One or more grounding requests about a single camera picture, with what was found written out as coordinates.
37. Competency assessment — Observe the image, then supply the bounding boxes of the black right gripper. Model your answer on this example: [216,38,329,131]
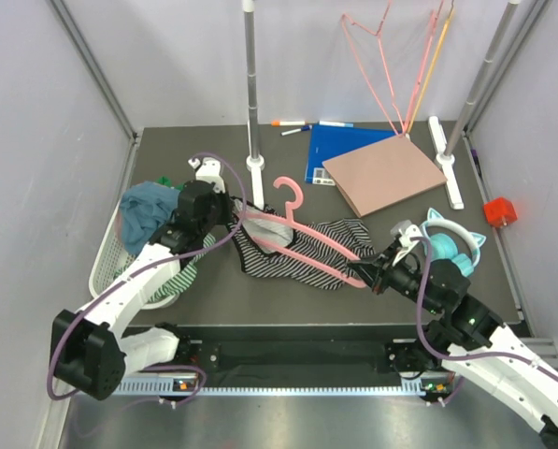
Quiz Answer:
[347,241,441,314]

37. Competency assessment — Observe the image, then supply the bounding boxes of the thick pink plastic hanger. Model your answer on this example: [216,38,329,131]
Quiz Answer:
[243,176,366,289]

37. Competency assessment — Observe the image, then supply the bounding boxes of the black white striped tank top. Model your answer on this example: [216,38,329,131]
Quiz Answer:
[228,203,359,290]

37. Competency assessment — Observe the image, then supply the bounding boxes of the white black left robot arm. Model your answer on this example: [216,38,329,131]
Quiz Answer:
[47,175,233,400]

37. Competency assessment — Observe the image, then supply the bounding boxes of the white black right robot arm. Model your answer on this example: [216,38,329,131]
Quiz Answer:
[349,242,558,448]

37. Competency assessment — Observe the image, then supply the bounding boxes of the yellow thin hanger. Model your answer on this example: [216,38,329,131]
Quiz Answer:
[407,0,455,133]

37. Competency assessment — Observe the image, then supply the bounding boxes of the white left rack base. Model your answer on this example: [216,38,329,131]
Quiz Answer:
[246,156,265,210]

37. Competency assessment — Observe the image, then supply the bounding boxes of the white rack base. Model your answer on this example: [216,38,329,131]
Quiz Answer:
[246,156,265,210]
[427,116,465,210]

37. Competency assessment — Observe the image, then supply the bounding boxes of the teal cat-ear headphones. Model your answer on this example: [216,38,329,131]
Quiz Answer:
[420,208,487,277]

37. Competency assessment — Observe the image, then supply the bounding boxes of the green white striped cloth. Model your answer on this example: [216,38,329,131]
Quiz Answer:
[112,234,216,310]

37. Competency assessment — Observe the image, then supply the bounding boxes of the orange-capped white marker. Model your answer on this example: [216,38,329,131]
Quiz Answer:
[271,120,308,127]

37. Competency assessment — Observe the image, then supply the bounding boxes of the blue-grey cloth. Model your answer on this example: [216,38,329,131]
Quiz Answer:
[119,181,179,256]

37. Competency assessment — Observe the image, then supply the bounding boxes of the pink folder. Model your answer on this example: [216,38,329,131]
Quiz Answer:
[323,136,447,218]

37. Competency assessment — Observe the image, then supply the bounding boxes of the blue-capped white marker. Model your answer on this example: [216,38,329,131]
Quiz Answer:
[280,124,313,137]

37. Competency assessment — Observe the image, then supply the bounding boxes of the blue folder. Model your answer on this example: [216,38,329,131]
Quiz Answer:
[305,124,395,186]

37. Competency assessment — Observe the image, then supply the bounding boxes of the light-blue-capped white marker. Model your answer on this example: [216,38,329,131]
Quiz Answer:
[318,121,354,128]

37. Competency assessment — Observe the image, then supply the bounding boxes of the white laundry basket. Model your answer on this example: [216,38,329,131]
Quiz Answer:
[88,200,181,310]

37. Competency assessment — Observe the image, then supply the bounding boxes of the red cube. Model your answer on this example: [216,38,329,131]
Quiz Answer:
[483,197,518,228]

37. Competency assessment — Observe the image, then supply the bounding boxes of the white right rack base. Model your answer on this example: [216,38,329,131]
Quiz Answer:
[427,116,465,210]

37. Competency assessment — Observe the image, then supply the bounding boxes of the silver left rack pole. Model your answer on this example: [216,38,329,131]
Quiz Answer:
[241,0,261,164]

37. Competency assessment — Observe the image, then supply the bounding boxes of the silver rack pole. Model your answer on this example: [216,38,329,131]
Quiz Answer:
[241,0,261,164]
[445,0,522,155]

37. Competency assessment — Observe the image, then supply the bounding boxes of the silver right rack pole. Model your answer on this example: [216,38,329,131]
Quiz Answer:
[445,0,522,155]

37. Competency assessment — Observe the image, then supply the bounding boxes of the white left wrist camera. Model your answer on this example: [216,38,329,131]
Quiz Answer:
[188,156,226,194]

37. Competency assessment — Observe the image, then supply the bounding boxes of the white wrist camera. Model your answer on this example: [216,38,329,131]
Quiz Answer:
[188,156,226,194]
[390,220,422,266]

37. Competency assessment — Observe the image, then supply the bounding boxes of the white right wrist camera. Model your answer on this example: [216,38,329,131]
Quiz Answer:
[390,220,422,266]

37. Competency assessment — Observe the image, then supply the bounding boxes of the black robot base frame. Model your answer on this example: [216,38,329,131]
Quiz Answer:
[161,323,438,388]

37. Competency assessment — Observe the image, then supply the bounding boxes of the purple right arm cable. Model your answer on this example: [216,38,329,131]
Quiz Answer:
[411,236,558,389]

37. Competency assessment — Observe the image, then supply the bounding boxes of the thin pink wire hanger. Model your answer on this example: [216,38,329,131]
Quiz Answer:
[340,1,407,135]

